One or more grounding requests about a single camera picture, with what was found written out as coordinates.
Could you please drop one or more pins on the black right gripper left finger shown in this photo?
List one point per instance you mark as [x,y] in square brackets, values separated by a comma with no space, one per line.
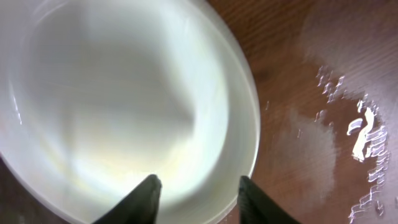
[140,206]

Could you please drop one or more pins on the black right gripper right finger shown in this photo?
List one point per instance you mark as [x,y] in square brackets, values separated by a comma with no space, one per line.
[255,207]

